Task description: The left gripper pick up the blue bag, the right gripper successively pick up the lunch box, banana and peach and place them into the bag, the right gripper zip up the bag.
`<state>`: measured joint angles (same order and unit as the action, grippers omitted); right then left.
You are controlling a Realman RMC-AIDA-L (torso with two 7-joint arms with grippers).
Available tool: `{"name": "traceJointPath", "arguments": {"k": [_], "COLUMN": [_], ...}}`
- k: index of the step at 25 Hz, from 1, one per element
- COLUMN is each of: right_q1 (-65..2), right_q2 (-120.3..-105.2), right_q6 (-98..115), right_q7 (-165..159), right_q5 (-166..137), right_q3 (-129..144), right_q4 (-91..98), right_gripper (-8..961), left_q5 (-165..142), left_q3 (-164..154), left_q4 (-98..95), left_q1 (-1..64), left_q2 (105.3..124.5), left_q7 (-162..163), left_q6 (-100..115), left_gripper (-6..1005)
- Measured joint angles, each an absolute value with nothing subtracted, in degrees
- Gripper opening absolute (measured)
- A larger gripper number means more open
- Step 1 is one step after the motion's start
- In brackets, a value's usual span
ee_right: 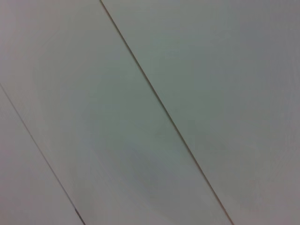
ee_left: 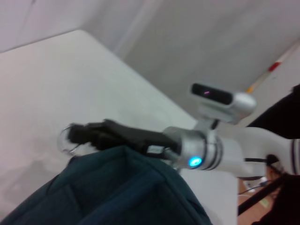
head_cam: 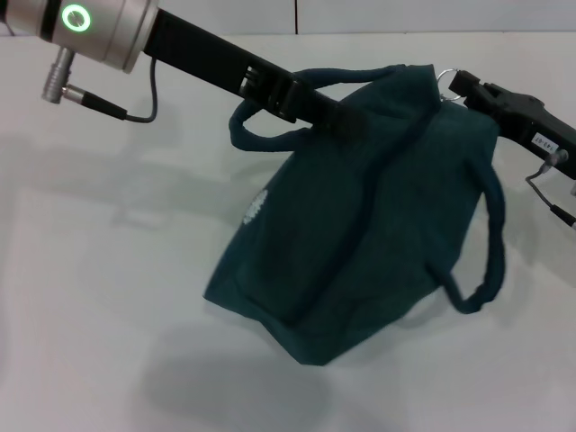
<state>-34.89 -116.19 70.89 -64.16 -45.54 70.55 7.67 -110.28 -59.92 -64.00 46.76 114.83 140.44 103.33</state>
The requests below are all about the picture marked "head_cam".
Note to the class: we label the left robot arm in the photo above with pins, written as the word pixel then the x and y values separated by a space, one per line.
pixel 90 27

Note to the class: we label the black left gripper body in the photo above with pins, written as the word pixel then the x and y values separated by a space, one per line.
pixel 216 58

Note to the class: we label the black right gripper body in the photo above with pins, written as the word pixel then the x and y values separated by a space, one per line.
pixel 526 121

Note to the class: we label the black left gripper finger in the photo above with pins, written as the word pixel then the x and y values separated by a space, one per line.
pixel 330 108

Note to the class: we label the dark teal insulated lunch bag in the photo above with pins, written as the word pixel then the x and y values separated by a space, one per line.
pixel 351 225

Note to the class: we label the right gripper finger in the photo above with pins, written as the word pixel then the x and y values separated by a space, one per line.
pixel 468 85

